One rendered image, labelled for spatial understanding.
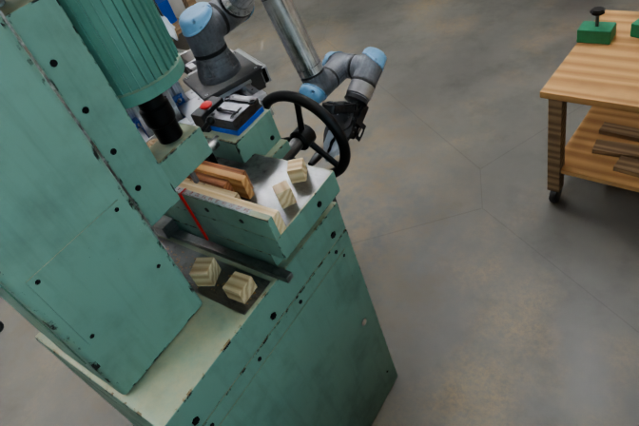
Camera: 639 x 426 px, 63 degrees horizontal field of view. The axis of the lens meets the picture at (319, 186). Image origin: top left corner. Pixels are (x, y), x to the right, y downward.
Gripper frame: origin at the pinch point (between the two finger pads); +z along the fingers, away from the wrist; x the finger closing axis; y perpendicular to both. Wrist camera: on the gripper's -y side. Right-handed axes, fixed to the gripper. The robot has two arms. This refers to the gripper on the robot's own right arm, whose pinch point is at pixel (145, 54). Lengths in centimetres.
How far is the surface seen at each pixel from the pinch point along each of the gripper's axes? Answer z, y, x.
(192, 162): 26.2, -8.9, -5.0
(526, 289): 102, 75, -66
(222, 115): 17.4, 7.6, -8.7
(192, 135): 21.3, -9.5, -7.3
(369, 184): 54, 131, -21
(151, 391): 63, -26, 11
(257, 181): 34.4, 1.9, -12.9
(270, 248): 48, -10, -14
